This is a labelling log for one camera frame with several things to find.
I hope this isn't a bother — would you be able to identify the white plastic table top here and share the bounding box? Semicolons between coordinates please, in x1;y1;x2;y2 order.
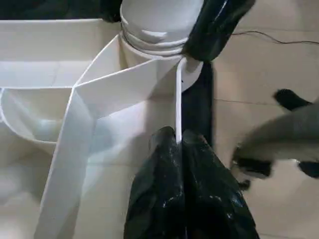
0;18;204;239

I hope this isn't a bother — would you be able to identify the white plastic table leg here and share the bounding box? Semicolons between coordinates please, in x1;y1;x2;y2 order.
119;0;203;57

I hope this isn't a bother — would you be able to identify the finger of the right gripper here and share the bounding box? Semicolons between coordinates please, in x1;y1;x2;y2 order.
101;7;123;24
181;0;257;62

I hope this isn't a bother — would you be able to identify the black mat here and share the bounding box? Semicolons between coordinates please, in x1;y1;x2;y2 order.
0;0;216;152

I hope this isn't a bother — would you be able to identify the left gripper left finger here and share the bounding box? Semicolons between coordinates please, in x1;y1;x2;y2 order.
123;125;186;239

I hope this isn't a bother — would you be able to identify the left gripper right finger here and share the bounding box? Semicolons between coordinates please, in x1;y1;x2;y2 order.
183;129;259;239

